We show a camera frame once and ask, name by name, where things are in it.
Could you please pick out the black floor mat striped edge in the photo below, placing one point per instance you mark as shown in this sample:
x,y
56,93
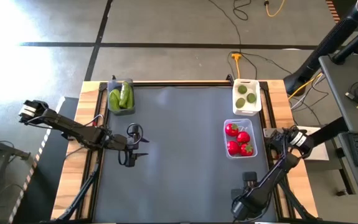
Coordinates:
x,y
41,186

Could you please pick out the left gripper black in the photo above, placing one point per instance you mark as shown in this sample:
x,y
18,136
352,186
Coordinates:
x,y
132,147

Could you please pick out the red toy tomato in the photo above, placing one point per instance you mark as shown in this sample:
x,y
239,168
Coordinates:
x,y
247,149
243,137
233,147
232,129

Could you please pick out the grey plastic basket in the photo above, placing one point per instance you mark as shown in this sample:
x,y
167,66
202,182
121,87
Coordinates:
x,y
122,112

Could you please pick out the dark grey desk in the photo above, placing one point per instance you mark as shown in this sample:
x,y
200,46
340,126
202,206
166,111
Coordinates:
x,y
337,93

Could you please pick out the green toy lime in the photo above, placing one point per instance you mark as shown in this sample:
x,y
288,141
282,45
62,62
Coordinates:
x,y
240,102
242,89
251,98

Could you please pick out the white box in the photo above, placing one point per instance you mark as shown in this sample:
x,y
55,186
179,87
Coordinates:
x,y
320,154

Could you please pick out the clear plastic basket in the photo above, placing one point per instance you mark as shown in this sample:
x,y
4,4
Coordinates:
x,y
253,124

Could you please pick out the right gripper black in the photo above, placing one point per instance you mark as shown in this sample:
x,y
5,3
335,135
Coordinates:
x,y
244,202

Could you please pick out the black aluminium rig frame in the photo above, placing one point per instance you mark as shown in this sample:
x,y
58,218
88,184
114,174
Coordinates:
x,y
267,104

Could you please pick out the white plastic basket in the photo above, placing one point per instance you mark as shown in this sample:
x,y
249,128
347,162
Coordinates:
x,y
256,107

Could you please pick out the black smooth pole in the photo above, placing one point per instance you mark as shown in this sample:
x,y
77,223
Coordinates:
x,y
353,43

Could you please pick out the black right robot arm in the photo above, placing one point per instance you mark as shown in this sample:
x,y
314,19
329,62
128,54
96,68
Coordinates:
x,y
278,171

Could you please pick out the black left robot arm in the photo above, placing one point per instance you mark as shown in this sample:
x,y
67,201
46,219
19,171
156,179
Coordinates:
x,y
73,129

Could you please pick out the black ribbed post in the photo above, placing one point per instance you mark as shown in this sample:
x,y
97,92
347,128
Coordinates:
x,y
331,40

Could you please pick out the grey side table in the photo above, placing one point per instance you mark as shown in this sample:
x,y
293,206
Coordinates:
x,y
1,148

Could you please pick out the grey table mat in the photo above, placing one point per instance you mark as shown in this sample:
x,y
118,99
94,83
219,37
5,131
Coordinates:
x,y
181,174

